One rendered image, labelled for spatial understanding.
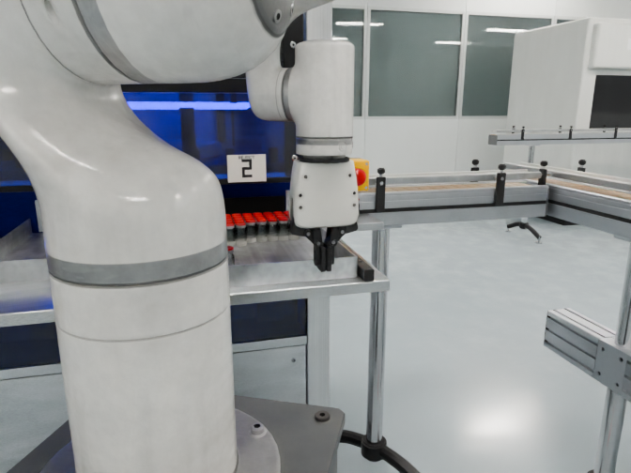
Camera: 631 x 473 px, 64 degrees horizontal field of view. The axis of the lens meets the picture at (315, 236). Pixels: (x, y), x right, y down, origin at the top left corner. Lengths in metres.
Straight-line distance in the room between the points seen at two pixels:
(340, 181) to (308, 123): 0.10
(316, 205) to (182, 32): 0.49
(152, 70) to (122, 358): 0.17
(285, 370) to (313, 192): 0.66
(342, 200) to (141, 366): 0.47
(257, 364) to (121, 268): 0.98
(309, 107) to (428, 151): 5.74
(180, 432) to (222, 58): 0.24
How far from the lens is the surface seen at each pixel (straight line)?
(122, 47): 0.31
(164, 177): 0.32
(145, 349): 0.34
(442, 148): 6.52
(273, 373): 1.30
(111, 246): 0.32
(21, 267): 0.93
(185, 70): 0.31
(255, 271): 0.79
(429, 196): 1.40
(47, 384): 1.31
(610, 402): 1.62
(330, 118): 0.71
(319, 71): 0.71
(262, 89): 0.75
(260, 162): 1.13
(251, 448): 0.47
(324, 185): 0.74
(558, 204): 1.60
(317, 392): 1.36
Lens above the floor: 1.15
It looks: 14 degrees down
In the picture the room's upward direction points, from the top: straight up
